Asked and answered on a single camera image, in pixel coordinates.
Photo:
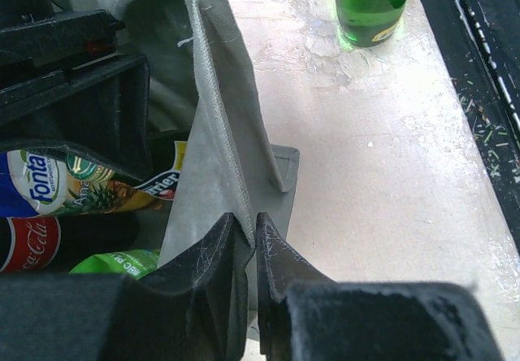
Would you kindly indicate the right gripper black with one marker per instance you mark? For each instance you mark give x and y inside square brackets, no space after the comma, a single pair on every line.
[65,90]

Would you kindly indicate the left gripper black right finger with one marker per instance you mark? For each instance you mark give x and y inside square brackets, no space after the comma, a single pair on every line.
[305,315]

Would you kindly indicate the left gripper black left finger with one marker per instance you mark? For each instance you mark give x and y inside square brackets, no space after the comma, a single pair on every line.
[188,309]

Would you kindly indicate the green tea plastic bottle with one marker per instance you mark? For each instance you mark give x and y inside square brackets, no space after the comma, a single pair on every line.
[135,263]

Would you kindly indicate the blue yellow juice carton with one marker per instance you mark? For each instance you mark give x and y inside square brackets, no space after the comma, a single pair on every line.
[34,186]

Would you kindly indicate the green glass bottle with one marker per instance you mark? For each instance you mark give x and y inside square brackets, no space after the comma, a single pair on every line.
[367,23]
[168,159]

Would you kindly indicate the green canvas bag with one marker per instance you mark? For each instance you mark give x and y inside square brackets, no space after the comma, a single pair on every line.
[202,79]

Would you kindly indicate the cola glass bottle red cap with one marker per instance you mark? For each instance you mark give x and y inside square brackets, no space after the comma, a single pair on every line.
[29,244]

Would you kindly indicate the green glass bottle front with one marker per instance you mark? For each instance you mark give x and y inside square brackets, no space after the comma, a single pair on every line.
[367,23]

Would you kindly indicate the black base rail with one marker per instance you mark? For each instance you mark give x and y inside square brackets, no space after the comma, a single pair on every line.
[479,42]

